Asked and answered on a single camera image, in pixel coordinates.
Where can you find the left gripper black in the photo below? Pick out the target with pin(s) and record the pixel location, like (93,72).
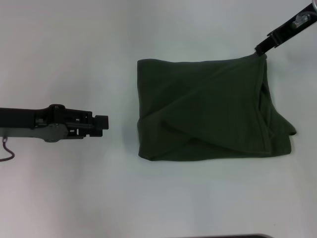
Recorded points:
(34,122)

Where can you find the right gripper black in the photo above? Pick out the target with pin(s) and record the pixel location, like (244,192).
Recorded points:
(294,26)

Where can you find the dark green printed t-shirt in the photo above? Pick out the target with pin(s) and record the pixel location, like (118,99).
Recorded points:
(210,111)

